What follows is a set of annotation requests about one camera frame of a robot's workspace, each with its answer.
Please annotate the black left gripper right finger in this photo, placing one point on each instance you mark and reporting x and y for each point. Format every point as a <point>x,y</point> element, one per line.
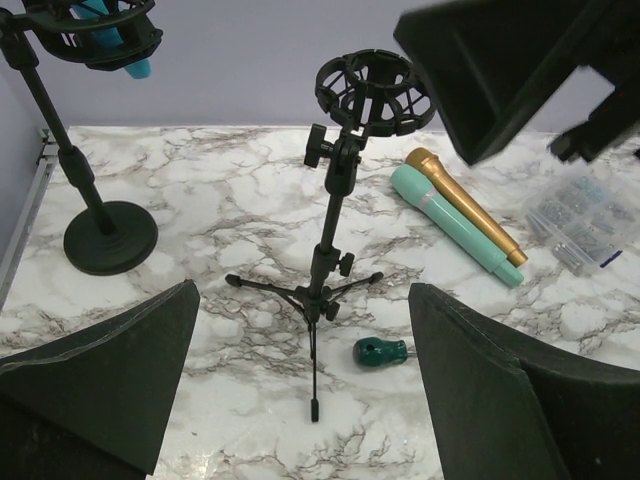
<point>505,405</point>

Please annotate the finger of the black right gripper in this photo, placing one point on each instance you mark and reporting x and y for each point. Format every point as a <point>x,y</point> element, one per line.
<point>489,66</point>

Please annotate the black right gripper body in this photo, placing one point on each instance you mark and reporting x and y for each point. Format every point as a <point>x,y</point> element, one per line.
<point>610,47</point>

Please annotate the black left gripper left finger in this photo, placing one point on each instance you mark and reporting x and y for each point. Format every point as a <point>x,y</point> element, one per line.
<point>96,404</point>

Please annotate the black tripod microphone stand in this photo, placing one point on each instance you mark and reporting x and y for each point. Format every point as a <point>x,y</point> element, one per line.
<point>368,93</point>

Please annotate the gold microphone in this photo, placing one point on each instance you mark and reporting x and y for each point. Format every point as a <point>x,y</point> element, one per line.
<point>430,165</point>

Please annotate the mint green microphone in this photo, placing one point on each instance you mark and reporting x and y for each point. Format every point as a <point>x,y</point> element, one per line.
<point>419,192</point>

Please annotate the blue microphone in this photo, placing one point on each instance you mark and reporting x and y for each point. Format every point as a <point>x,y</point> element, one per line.
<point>138,70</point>

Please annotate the black round base stand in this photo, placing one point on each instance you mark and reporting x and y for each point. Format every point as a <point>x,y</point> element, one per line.
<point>107,238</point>

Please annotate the clear plastic screw box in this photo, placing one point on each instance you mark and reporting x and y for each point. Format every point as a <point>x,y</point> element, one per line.
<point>585,218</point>

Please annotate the green handled screwdriver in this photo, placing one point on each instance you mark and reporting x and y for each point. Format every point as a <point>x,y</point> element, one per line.
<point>375,352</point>

